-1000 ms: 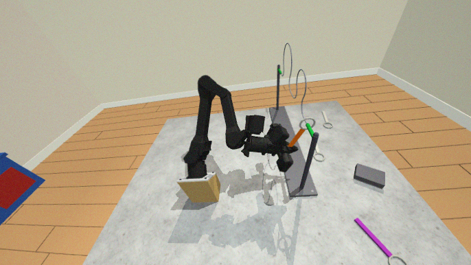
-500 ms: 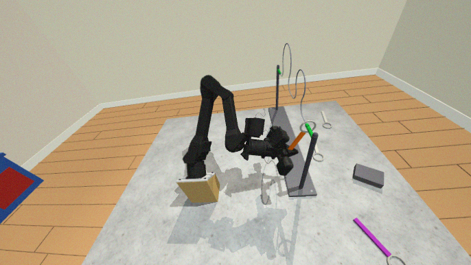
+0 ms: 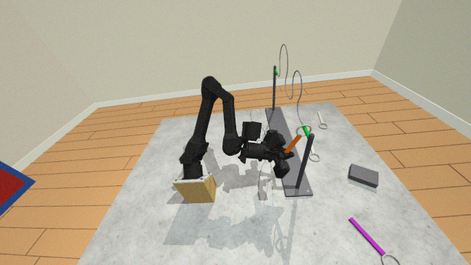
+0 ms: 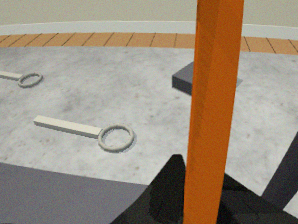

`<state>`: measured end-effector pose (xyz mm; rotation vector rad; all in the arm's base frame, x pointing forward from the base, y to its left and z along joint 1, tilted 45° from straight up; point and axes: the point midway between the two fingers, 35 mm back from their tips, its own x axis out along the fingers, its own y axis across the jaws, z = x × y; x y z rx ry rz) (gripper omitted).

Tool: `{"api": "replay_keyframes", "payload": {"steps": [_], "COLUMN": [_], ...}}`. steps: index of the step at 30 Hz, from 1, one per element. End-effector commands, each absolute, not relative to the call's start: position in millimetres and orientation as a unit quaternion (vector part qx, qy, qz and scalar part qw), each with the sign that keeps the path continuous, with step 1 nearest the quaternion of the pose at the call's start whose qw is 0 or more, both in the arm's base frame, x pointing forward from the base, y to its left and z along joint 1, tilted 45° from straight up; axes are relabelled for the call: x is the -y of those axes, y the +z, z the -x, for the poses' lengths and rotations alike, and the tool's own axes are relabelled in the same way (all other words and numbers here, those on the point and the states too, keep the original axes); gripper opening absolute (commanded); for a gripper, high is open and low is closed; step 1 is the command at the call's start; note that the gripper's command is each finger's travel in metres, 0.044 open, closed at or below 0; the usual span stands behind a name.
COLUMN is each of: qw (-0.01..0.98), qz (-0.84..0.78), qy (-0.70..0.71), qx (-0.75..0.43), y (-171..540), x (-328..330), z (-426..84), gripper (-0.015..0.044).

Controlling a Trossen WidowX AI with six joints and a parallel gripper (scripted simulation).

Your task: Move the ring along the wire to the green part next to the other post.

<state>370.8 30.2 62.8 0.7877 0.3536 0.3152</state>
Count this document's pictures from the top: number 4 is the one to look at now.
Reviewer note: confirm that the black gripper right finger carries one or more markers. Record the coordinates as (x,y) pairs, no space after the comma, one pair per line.
(239,205)

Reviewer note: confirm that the dark grey rectangular block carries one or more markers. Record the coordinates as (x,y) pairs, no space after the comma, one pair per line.
(183,79)

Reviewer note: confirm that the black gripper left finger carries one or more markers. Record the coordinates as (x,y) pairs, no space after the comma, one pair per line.
(163,200)

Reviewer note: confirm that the orange handle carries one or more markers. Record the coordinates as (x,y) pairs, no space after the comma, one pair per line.
(218,39)

